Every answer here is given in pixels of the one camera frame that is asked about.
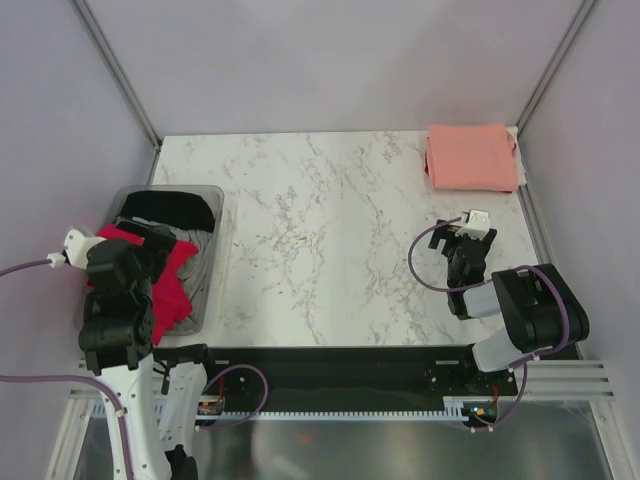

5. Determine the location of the grey t-shirt in bin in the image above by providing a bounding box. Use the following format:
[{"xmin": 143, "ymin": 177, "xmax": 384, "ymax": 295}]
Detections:
[{"xmin": 170, "ymin": 227, "xmax": 216, "ymax": 336}]

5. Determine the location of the folded white t-shirt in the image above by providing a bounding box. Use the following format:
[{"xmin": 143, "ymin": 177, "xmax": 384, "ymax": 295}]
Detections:
[{"xmin": 506, "ymin": 126, "xmax": 527, "ymax": 187}]

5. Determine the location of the grey plastic bin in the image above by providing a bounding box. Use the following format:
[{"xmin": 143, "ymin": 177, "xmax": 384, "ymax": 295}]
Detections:
[{"xmin": 98, "ymin": 185, "xmax": 224, "ymax": 344}]

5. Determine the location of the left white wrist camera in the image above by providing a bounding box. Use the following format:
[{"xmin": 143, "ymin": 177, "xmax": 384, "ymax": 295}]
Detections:
[{"xmin": 46, "ymin": 228, "xmax": 105, "ymax": 270}]

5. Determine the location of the left aluminium frame post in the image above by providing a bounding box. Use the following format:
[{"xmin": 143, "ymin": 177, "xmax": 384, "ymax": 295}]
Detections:
[{"xmin": 70, "ymin": 0, "xmax": 162, "ymax": 153}]

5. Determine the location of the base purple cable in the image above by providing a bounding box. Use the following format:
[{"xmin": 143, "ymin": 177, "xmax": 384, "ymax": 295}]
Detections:
[
  {"xmin": 192, "ymin": 364, "xmax": 271, "ymax": 432},
  {"xmin": 464, "ymin": 357, "xmax": 531, "ymax": 434}
]

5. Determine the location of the black t-shirt in bin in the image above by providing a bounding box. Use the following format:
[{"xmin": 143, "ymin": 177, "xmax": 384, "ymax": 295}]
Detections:
[{"xmin": 118, "ymin": 190, "xmax": 216, "ymax": 233}]

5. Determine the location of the white slotted cable duct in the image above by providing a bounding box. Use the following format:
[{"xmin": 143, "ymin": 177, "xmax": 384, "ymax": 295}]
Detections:
[{"xmin": 89, "ymin": 397, "xmax": 496, "ymax": 421}]

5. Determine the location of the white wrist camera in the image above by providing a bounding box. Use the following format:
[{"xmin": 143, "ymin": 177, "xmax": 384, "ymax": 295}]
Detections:
[
  {"xmin": 455, "ymin": 209, "xmax": 491, "ymax": 240},
  {"xmin": 46, "ymin": 228, "xmax": 105, "ymax": 270}
]

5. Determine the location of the aluminium frame post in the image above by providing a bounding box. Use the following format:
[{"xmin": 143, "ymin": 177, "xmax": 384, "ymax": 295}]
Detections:
[
  {"xmin": 516, "ymin": 0, "xmax": 600, "ymax": 134},
  {"xmin": 70, "ymin": 0, "xmax": 162, "ymax": 153}
]

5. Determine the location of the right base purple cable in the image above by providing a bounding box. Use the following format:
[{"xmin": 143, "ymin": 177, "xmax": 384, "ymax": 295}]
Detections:
[{"xmin": 464, "ymin": 357, "xmax": 531, "ymax": 434}]

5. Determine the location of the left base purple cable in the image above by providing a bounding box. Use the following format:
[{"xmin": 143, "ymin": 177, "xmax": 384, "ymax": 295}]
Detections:
[{"xmin": 192, "ymin": 364, "xmax": 271, "ymax": 432}]

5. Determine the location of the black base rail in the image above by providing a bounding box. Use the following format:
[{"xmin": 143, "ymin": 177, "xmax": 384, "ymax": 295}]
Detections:
[{"xmin": 152, "ymin": 343, "xmax": 521, "ymax": 414}]

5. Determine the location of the right aluminium frame post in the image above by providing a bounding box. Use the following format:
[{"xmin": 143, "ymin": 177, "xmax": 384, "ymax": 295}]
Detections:
[{"xmin": 516, "ymin": 0, "xmax": 600, "ymax": 134}]

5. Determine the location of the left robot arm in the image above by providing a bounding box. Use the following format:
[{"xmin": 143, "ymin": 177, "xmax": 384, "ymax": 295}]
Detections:
[{"xmin": 67, "ymin": 220, "xmax": 220, "ymax": 479}]

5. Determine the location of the folded salmon pink t-shirt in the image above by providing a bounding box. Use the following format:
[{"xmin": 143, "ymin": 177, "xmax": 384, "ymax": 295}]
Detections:
[{"xmin": 425, "ymin": 124, "xmax": 519, "ymax": 193}]

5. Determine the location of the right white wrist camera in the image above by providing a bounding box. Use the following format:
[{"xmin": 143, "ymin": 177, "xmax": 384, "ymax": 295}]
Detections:
[{"xmin": 455, "ymin": 209, "xmax": 491, "ymax": 240}]

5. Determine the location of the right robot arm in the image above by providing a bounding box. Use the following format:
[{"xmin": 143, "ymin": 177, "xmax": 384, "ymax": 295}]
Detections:
[{"xmin": 428, "ymin": 218, "xmax": 589, "ymax": 394}]

